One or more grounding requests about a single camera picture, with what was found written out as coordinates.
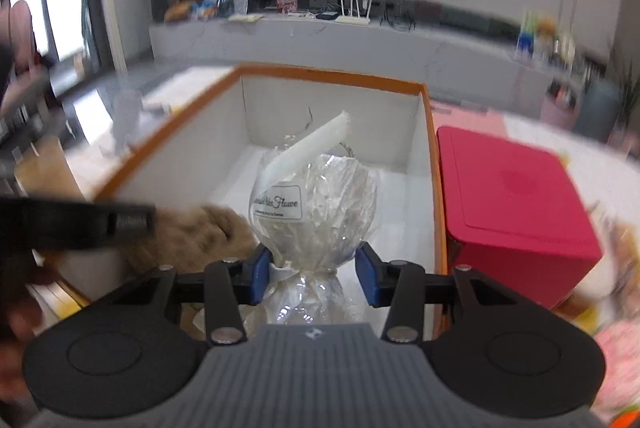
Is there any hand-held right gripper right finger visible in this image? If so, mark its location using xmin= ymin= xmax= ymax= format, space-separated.
xmin=354 ymin=241 xmax=543 ymax=344

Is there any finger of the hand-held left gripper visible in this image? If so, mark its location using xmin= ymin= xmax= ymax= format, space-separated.
xmin=0 ymin=196 xmax=157 ymax=255

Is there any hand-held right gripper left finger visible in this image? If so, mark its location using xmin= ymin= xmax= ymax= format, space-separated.
xmin=107 ymin=244 xmax=274 ymax=347

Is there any brown plush toy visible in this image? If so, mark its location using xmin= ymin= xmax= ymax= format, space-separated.
xmin=122 ymin=204 xmax=261 ymax=276

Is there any clear cellophane gift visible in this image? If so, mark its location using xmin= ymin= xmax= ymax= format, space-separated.
xmin=247 ymin=110 xmax=379 ymax=326

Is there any pink soft item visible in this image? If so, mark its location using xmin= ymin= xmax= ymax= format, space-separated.
xmin=594 ymin=322 xmax=640 ymax=420

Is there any red box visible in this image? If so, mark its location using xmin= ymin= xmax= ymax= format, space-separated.
xmin=436 ymin=126 xmax=603 ymax=311

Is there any pink mat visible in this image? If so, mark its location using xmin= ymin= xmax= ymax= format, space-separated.
xmin=429 ymin=99 xmax=507 ymax=129

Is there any pink chair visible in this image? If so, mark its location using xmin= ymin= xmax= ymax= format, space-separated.
xmin=0 ymin=0 xmax=42 ymax=76

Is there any white marble television console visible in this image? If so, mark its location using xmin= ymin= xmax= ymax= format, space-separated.
xmin=149 ymin=10 xmax=556 ymax=119

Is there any orange snack bag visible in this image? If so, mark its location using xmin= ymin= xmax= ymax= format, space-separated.
xmin=164 ymin=0 xmax=195 ymax=22

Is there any white router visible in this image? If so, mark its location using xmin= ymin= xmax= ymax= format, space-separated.
xmin=334 ymin=0 xmax=375 ymax=26

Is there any grey trash can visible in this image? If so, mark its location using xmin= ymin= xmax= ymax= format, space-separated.
xmin=574 ymin=78 xmax=622 ymax=139

